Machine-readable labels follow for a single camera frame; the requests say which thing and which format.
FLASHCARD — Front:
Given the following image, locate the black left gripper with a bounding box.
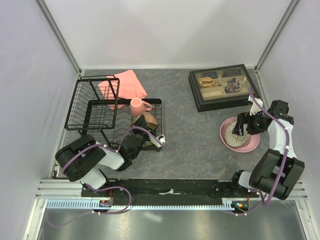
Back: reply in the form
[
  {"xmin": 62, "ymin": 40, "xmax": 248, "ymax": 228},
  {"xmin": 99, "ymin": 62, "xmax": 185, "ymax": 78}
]
[{"xmin": 132, "ymin": 113, "xmax": 155, "ymax": 159}]

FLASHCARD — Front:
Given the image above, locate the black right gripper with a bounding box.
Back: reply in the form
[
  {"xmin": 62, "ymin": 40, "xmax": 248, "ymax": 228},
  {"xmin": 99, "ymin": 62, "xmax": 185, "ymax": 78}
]
[{"xmin": 231, "ymin": 110, "xmax": 268, "ymax": 136}]

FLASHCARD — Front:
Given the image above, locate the speckled ceramic plate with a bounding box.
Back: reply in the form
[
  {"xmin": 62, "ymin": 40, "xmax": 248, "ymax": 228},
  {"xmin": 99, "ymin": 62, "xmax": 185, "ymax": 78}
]
[{"xmin": 224, "ymin": 120, "xmax": 250, "ymax": 148}]

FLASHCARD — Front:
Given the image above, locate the brown floral bowl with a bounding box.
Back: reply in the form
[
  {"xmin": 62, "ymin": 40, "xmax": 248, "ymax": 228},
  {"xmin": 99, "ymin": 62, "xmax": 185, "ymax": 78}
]
[{"xmin": 132, "ymin": 112, "xmax": 158, "ymax": 130}]

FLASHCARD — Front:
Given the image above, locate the pink plate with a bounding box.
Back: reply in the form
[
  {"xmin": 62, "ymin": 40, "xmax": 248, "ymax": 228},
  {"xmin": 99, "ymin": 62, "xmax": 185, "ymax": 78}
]
[{"xmin": 219, "ymin": 117, "xmax": 260, "ymax": 153}]

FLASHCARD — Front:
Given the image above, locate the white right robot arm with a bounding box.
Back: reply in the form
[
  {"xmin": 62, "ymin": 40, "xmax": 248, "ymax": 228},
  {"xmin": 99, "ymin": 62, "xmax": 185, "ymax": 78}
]
[{"xmin": 229, "ymin": 100, "xmax": 305, "ymax": 200}]

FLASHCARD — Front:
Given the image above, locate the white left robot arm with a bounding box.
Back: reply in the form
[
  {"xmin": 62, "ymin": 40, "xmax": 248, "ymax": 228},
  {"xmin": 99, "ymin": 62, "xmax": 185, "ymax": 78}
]
[{"xmin": 55, "ymin": 114, "xmax": 151, "ymax": 197}]

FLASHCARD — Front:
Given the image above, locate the pink ceramic mug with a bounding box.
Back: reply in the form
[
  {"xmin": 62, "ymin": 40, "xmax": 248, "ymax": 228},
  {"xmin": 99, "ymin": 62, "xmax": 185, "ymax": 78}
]
[{"xmin": 129, "ymin": 97, "xmax": 153, "ymax": 118}]

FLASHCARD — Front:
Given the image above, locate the small white patterned bowl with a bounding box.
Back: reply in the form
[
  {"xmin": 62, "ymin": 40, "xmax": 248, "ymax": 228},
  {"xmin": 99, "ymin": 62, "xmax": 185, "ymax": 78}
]
[{"xmin": 143, "ymin": 140, "xmax": 155, "ymax": 149}]

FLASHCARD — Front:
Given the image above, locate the pink folded cloth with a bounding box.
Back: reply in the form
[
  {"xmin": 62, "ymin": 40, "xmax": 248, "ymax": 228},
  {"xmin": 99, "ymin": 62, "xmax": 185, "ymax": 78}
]
[{"xmin": 98, "ymin": 69, "xmax": 148, "ymax": 100}]

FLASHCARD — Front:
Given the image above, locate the black compartment display box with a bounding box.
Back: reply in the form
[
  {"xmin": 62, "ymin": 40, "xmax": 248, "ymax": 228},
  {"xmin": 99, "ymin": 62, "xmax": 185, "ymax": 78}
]
[{"xmin": 188, "ymin": 64, "xmax": 261, "ymax": 113}]

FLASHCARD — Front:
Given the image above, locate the dark floral fabric rosette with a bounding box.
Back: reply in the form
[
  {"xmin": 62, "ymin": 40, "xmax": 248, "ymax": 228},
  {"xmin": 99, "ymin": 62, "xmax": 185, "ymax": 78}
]
[{"xmin": 224, "ymin": 77, "xmax": 241, "ymax": 94}]

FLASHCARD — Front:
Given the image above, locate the blue patterned fabric roll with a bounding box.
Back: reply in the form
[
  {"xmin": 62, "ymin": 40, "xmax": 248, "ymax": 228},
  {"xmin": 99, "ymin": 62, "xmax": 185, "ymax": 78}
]
[{"xmin": 202, "ymin": 71, "xmax": 219, "ymax": 79}]

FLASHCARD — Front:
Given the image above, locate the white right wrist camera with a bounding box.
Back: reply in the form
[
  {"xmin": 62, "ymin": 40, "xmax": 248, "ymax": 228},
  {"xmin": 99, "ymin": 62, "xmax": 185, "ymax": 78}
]
[{"xmin": 248, "ymin": 96, "xmax": 263, "ymax": 116}]

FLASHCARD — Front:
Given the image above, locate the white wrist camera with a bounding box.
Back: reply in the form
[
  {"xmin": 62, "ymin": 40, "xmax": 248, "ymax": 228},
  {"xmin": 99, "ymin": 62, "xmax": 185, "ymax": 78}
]
[
  {"xmin": 149, "ymin": 134, "xmax": 166, "ymax": 148},
  {"xmin": 248, "ymin": 96, "xmax": 263, "ymax": 116}
]

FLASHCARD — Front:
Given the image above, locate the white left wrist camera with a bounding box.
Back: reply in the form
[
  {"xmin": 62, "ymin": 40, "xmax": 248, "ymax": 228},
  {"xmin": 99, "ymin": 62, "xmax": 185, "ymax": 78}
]
[{"xmin": 149, "ymin": 134, "xmax": 166, "ymax": 148}]

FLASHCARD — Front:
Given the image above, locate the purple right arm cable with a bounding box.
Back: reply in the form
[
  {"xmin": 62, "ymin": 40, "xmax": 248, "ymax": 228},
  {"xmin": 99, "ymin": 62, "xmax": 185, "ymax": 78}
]
[{"xmin": 224, "ymin": 86, "xmax": 291, "ymax": 217}]

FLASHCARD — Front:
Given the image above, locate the black wire dish rack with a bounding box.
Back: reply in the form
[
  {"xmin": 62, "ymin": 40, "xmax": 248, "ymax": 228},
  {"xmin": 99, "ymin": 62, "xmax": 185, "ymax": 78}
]
[{"xmin": 64, "ymin": 74, "xmax": 163, "ymax": 149}]

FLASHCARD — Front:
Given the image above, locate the gold bracelet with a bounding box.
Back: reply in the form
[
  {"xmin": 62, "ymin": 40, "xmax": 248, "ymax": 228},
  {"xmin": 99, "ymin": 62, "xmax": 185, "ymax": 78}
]
[{"xmin": 199, "ymin": 76, "xmax": 216, "ymax": 88}]

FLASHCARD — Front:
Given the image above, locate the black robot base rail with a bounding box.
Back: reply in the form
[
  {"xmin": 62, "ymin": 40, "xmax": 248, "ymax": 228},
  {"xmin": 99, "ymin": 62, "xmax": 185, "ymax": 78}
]
[{"xmin": 82, "ymin": 177, "xmax": 251, "ymax": 207}]

